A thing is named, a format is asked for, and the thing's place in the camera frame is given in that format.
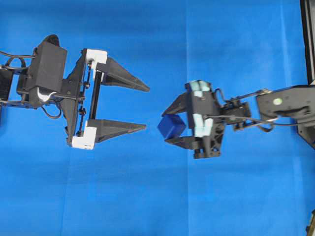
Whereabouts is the blue block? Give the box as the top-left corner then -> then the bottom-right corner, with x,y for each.
157,114 -> 186,139

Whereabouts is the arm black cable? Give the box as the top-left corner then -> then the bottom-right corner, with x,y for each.
204,114 -> 300,127
0,51 -> 37,72

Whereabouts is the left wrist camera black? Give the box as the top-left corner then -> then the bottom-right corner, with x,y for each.
26,34 -> 68,110

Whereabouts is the dark object bottom right corner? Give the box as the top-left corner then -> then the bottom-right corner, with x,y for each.
306,210 -> 315,236

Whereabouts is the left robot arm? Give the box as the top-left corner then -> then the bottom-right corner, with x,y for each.
0,42 -> 150,149

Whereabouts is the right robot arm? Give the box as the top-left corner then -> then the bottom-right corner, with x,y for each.
157,80 -> 315,159

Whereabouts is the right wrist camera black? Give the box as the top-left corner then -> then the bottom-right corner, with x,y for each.
186,80 -> 213,138

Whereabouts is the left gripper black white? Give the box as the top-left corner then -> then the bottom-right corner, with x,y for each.
60,49 -> 150,149

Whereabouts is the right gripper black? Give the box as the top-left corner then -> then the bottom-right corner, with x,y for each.
162,80 -> 225,159

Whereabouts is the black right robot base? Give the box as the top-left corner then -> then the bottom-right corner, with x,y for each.
296,0 -> 315,150

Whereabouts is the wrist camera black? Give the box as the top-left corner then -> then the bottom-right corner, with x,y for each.
26,34 -> 68,110
186,80 -> 213,138

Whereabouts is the blue table cloth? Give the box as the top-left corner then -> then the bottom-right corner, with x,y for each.
0,0 -> 315,236

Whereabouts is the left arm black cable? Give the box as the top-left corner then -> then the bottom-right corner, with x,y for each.
0,51 -> 37,72

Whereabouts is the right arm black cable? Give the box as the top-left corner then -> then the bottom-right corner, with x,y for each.
204,114 -> 300,127

